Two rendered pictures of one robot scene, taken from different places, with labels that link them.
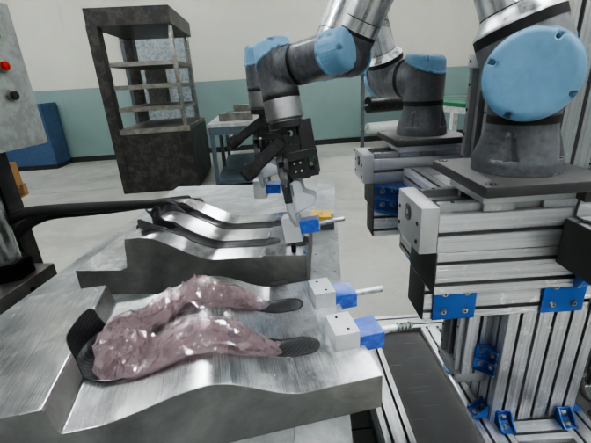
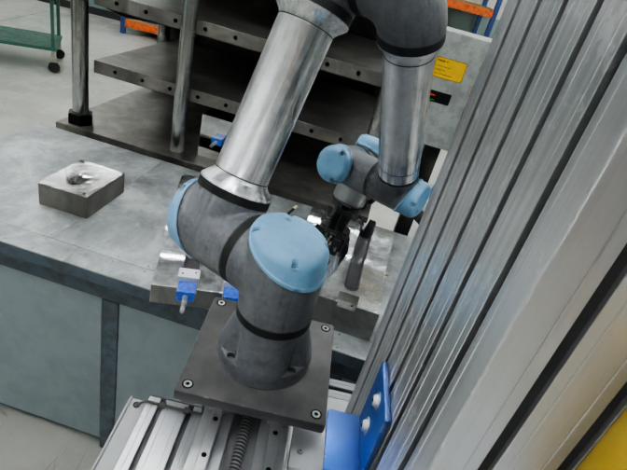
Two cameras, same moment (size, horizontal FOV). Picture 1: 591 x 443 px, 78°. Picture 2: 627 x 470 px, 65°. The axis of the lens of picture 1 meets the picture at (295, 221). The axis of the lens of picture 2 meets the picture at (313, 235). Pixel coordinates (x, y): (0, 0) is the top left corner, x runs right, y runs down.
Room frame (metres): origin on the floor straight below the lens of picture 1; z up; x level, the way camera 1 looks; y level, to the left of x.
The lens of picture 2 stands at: (0.68, -1.00, 1.61)
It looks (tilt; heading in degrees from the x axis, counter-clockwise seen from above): 30 degrees down; 88
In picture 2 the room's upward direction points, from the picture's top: 15 degrees clockwise
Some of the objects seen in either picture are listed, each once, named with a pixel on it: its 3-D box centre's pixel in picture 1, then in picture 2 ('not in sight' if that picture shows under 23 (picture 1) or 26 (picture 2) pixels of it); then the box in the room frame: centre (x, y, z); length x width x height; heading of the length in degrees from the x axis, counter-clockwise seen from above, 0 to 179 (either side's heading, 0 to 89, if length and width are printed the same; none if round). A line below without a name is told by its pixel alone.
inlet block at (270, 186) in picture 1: (277, 186); not in sight; (1.02, 0.05, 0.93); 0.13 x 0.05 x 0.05; 84
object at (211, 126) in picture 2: not in sight; (251, 127); (0.35, 1.07, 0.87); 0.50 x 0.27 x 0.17; 84
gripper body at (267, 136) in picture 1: (267, 131); not in sight; (1.02, 0.06, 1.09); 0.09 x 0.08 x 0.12; 84
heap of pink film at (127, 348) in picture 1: (186, 318); not in sight; (0.45, 0.17, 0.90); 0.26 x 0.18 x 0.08; 101
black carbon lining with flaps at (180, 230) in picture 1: (207, 222); (341, 242); (0.80, 0.20, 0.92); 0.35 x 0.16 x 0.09; 84
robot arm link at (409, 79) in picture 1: (422, 76); not in sight; (1.17, -0.41, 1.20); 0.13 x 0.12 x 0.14; 32
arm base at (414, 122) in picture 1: (421, 116); not in sight; (1.16, -0.41, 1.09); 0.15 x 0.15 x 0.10
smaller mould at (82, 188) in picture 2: not in sight; (83, 187); (0.00, 0.28, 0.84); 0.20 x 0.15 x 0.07; 84
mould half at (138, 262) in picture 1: (206, 240); (341, 255); (0.81, 0.22, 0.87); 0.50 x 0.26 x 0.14; 84
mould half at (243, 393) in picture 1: (188, 345); (215, 236); (0.44, 0.17, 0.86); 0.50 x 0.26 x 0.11; 101
